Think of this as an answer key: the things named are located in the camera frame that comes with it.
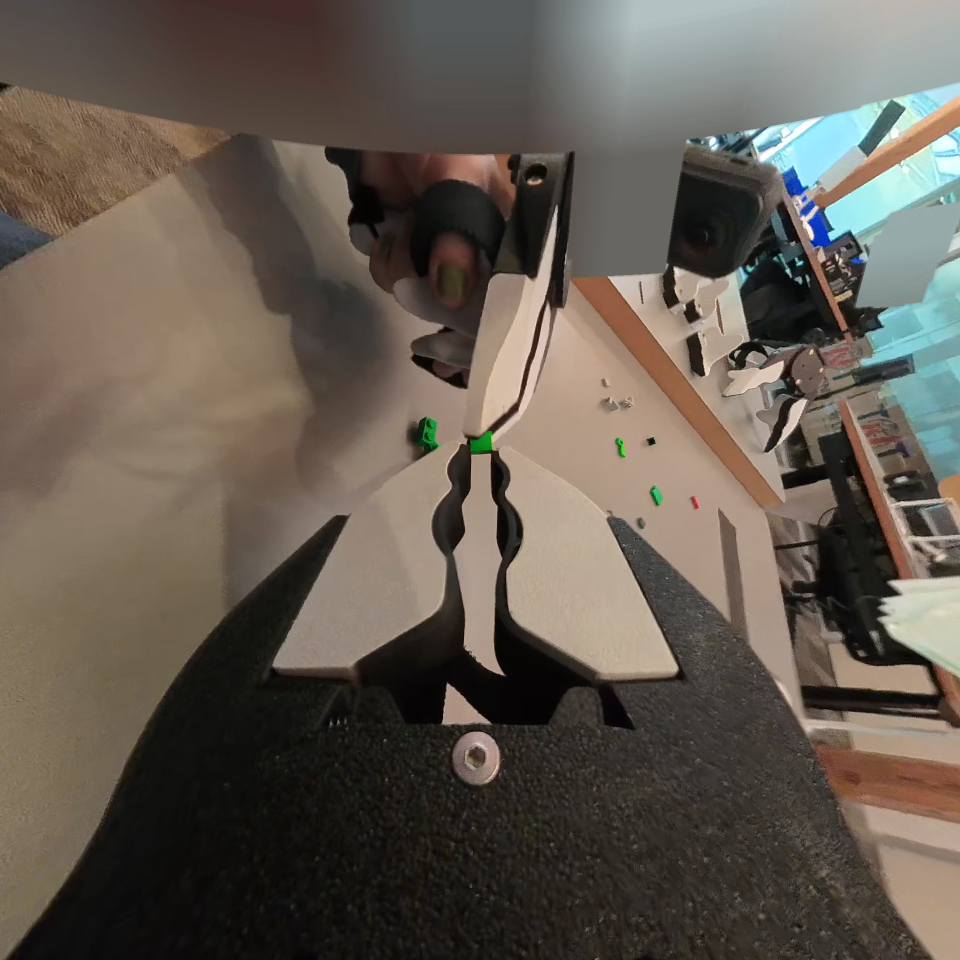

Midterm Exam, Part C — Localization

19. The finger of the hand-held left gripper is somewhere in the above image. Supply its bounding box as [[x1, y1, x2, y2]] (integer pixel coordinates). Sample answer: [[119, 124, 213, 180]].
[[493, 298, 562, 438], [463, 204, 562, 440]]

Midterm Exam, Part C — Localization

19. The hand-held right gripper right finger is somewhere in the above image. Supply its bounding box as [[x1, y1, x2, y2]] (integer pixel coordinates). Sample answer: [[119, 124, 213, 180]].
[[489, 444, 682, 685]]

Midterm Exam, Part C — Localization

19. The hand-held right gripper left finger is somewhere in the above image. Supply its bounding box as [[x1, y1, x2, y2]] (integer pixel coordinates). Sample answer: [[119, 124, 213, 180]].
[[271, 441, 474, 685]]

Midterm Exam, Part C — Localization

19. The beige desk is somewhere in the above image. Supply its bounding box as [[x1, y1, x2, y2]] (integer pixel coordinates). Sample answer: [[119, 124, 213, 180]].
[[0, 135, 815, 960]]

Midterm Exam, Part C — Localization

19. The person's left hand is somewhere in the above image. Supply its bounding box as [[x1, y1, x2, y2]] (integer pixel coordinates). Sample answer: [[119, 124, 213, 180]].
[[348, 153, 519, 335]]

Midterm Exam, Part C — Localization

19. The white side table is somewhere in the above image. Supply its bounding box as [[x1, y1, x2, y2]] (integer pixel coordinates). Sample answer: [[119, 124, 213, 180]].
[[573, 271, 787, 513]]

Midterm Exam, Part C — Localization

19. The black office chair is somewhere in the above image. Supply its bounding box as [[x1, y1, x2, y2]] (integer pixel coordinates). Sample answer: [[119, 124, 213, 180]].
[[738, 251, 830, 348]]

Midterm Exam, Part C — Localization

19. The robot gripper on stand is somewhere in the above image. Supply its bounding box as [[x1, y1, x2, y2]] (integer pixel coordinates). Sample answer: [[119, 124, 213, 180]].
[[721, 339, 835, 456]]

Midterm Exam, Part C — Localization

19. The wooden shelf rack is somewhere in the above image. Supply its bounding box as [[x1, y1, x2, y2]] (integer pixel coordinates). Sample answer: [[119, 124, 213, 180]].
[[776, 97, 960, 732]]

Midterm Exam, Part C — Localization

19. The pale green paper stack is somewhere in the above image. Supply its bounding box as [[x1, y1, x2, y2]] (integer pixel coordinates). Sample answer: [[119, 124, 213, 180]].
[[876, 573, 960, 670]]

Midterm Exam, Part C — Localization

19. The black and white bracket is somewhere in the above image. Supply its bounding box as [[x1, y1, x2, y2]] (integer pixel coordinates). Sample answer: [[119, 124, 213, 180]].
[[660, 264, 735, 333], [684, 328, 723, 378]]

